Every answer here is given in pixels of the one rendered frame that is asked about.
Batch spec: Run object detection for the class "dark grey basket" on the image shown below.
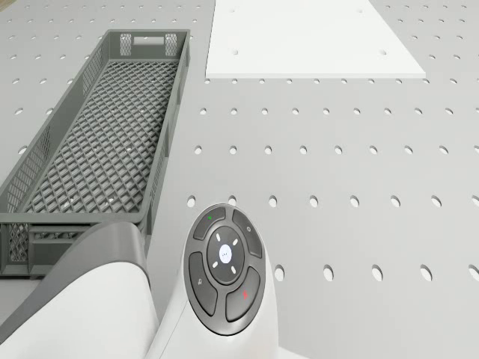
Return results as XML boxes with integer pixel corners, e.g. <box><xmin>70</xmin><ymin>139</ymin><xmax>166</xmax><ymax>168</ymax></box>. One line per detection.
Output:
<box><xmin>0</xmin><ymin>29</ymin><xmax>191</xmax><ymax>278</ymax></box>

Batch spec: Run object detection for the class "white board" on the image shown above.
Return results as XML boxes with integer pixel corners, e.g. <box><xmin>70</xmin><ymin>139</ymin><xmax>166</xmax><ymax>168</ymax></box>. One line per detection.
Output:
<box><xmin>204</xmin><ymin>0</ymin><xmax>427</xmax><ymax>80</ymax></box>

